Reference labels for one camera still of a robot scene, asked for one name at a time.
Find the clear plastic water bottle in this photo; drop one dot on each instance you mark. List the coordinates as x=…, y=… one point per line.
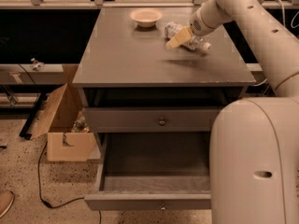
x=195, y=43

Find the grey drawer cabinet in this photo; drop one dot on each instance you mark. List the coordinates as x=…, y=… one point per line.
x=126, y=66

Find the small clear object on shelf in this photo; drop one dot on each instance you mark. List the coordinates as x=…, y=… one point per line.
x=36, y=65

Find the round object at floor edge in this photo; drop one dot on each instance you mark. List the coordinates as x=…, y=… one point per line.
x=6, y=201

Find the black table leg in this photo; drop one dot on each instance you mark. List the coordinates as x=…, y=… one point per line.
x=25, y=129

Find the closed grey upper drawer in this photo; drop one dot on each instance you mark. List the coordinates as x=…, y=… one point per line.
x=150, y=120

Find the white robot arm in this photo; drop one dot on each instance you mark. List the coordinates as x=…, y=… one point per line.
x=254, y=143

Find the open grey lower drawer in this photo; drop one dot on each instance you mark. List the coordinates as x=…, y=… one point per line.
x=152, y=171

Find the open cardboard box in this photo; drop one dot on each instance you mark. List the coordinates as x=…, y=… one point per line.
x=62, y=111

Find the beige bowl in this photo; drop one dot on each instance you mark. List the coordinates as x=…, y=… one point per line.
x=146, y=17

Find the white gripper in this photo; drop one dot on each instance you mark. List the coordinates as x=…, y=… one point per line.
x=198, y=24

